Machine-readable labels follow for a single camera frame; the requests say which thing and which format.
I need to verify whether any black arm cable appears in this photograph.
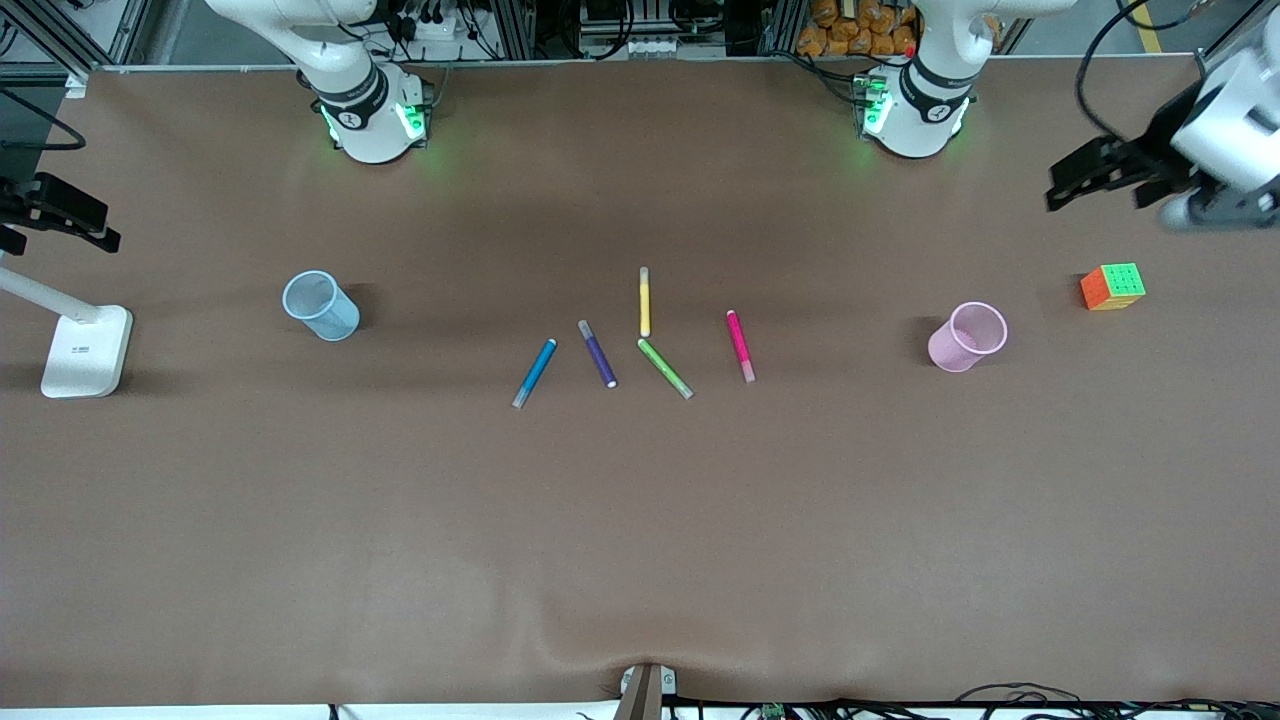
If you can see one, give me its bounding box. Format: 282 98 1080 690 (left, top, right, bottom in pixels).
0 88 87 152
1075 0 1216 141

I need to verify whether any brown table cover mat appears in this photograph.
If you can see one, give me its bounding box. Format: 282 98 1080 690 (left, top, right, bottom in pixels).
0 55 1280 711

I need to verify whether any pink marker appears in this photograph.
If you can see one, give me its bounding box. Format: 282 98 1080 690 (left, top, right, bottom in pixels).
726 309 757 384

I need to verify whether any white power strip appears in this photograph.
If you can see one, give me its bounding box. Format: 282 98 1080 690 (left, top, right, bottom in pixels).
412 12 493 49

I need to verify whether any purple marker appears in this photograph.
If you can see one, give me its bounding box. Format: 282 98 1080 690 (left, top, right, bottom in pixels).
577 319 619 390

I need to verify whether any blue mesh cup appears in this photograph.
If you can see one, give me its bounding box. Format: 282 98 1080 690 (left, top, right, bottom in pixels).
282 270 361 342

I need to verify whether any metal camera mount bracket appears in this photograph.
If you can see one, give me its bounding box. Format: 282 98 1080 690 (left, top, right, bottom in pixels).
615 662 679 720

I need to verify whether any colourful puzzle cube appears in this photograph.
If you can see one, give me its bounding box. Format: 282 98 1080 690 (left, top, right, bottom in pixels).
1080 262 1148 312

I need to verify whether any pink mesh cup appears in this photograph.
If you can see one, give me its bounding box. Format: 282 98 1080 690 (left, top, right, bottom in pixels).
927 301 1009 374

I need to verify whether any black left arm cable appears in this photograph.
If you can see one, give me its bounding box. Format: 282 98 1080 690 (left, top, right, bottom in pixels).
1075 0 1216 141

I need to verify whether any aluminium frame profile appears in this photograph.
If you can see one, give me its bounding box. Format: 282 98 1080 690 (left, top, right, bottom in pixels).
0 0 151 76

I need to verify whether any blue marker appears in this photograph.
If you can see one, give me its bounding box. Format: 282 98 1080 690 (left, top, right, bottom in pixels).
512 338 558 410

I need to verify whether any orange snack bag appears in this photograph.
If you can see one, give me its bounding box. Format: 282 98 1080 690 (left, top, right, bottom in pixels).
795 0 921 58

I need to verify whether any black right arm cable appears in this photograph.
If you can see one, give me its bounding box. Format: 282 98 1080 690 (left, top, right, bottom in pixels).
0 88 87 152

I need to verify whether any black floor cable bundle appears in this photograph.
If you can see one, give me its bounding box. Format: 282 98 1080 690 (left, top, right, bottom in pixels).
670 683 1280 720

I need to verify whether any green marker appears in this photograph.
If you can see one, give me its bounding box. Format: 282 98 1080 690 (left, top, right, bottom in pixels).
637 338 695 401

